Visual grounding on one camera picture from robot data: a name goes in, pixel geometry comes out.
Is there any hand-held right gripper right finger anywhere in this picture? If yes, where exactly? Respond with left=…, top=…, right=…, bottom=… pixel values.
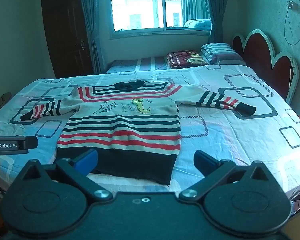
left=179, top=150, right=276, bottom=202

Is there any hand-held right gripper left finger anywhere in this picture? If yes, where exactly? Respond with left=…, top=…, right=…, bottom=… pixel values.
left=9, top=148, right=113, bottom=202

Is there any striped knit sweater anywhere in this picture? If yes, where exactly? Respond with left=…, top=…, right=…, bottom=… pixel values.
left=20, top=79, right=257, bottom=187

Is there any patterned white bedsheet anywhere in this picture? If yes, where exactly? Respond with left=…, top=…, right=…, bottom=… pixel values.
left=0, top=64, right=300, bottom=220

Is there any brown cloth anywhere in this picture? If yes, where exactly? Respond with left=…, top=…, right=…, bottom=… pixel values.
left=0, top=92, right=12, bottom=115

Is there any red folded blanket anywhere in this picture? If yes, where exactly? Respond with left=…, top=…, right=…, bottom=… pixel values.
left=166, top=50, right=208, bottom=69

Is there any striped bed mattress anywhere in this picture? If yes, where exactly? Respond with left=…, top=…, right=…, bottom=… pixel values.
left=105, top=56, right=170, bottom=75

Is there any striped pillow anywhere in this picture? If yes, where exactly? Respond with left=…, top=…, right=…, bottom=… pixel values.
left=200, top=42, right=247, bottom=65

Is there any red heart-shaped headboard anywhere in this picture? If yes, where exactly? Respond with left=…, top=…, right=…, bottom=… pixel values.
left=231, top=29, right=299, bottom=102

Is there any dark wooden door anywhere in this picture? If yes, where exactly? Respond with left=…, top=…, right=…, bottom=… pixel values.
left=40, top=0, right=94, bottom=79

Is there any blue curtain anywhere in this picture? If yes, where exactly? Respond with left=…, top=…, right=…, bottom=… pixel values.
left=200, top=0, right=231, bottom=43
left=78, top=0, right=105, bottom=75

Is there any blue quilt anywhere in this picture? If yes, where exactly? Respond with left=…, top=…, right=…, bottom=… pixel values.
left=184, top=19, right=212, bottom=29

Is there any window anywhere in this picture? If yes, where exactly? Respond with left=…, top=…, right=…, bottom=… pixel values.
left=105, top=0, right=213, bottom=39

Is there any hanging wall cable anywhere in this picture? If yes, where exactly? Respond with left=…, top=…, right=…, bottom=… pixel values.
left=284, top=0, right=300, bottom=57

